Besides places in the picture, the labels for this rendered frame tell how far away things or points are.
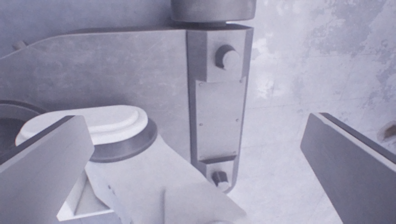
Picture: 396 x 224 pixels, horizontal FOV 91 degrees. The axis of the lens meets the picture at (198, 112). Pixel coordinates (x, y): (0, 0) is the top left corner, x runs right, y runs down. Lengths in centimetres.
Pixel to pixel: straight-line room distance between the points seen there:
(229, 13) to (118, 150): 33
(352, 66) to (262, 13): 45
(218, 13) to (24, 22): 49
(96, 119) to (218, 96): 27
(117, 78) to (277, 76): 54
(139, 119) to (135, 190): 13
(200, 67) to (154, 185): 26
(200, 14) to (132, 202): 35
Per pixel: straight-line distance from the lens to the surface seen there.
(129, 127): 35
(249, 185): 106
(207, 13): 43
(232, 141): 57
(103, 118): 38
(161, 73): 47
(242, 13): 46
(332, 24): 85
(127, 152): 35
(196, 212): 23
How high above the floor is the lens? 61
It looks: 60 degrees down
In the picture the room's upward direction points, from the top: 157 degrees clockwise
